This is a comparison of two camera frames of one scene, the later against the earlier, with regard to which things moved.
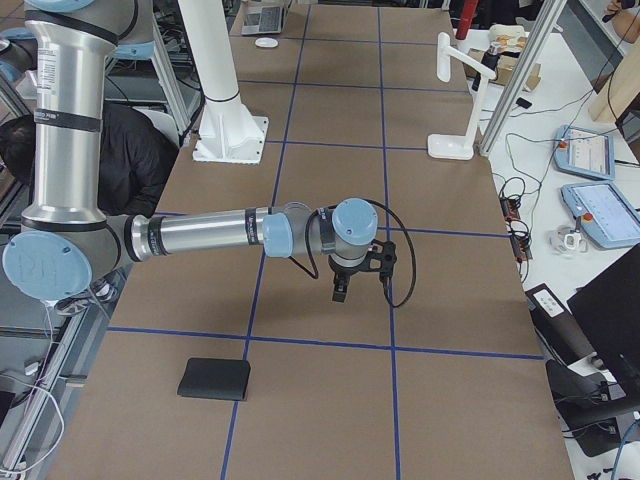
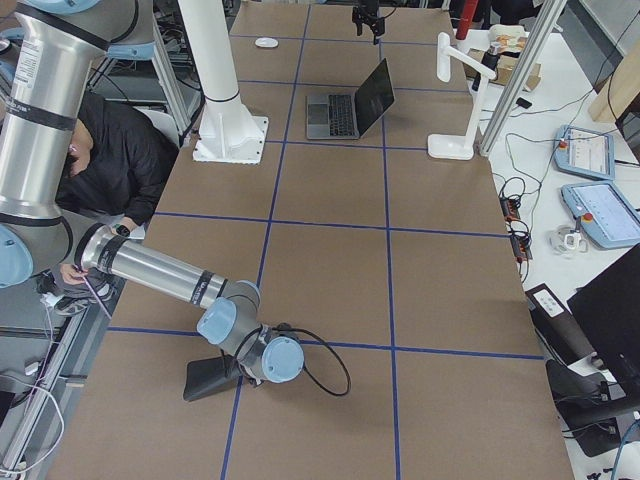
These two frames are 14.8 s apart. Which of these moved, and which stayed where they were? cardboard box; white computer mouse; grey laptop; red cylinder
Moved: grey laptop
Stayed: red cylinder; white computer mouse; cardboard box
